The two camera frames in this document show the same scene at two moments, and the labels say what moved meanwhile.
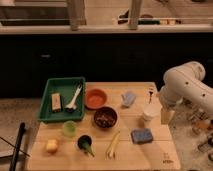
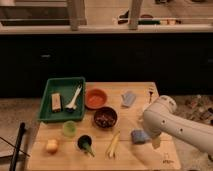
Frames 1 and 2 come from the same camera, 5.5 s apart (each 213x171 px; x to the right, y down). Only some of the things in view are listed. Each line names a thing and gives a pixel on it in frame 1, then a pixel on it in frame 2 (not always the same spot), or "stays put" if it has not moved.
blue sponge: x=141 y=135 stays put
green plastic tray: x=64 y=99 stays put
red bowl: x=95 y=98 stays put
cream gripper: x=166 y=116 -> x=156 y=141
